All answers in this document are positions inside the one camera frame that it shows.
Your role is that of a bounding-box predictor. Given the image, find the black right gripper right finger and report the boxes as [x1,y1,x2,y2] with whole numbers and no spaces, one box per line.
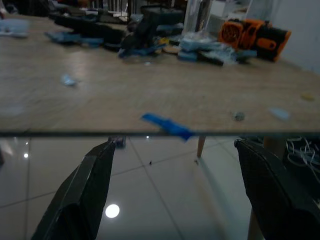
[234,138,320,240]

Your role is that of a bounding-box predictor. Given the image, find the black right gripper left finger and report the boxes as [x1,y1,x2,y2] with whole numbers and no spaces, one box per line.
[31,139,117,240]

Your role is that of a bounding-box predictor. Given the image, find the slim wooden table leg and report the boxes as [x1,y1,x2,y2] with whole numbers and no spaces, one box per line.
[196,136,206,159]

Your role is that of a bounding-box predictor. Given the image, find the flat pale blue scrap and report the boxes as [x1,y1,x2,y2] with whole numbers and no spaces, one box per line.
[268,107,290,120]

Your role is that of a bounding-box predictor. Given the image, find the grey crumpled scrap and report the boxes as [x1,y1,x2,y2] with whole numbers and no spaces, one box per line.
[231,111,246,122]

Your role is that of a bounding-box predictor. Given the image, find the blue tape strip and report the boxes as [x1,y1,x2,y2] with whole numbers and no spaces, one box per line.
[141,112,196,143]

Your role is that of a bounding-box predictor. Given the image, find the crumpled light blue scrap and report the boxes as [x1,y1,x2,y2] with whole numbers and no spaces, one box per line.
[59,73,79,88]

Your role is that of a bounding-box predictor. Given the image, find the light wooden table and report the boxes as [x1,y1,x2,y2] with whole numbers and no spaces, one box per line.
[0,12,320,138]

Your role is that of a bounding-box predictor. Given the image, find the flat blue packets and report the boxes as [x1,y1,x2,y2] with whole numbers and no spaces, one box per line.
[44,31,105,48]

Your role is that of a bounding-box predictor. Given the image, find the long black case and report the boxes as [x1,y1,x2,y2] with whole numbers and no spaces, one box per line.
[53,13,126,51]

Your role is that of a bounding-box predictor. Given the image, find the blue packets in clear wrap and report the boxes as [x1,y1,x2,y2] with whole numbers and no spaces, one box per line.
[177,33,258,66]

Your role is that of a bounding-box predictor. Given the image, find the orange and black blower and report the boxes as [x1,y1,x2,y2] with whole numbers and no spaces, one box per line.
[217,18,292,63]

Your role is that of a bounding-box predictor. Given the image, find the black upright device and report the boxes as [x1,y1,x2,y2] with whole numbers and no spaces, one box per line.
[121,12,166,55]

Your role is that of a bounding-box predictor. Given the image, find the white plastic packet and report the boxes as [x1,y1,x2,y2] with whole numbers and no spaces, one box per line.
[0,18,31,38]

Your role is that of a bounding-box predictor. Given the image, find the clear plastic stand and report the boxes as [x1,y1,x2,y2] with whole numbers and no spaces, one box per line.
[184,0,213,33]

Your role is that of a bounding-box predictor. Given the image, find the white cable bundle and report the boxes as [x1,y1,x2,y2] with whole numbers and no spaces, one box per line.
[286,137,320,176]

